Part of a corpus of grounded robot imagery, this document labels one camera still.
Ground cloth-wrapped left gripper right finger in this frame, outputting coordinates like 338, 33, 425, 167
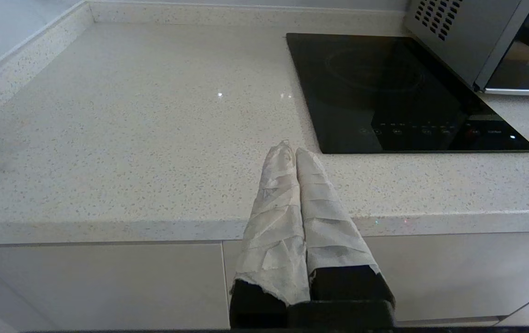
296, 148, 397, 302

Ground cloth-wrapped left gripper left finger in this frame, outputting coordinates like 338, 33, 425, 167
230, 140, 311, 329

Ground silver black microwave oven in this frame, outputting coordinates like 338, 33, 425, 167
403, 0, 529, 91

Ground black glass induction cooktop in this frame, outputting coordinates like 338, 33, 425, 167
286, 32, 529, 155

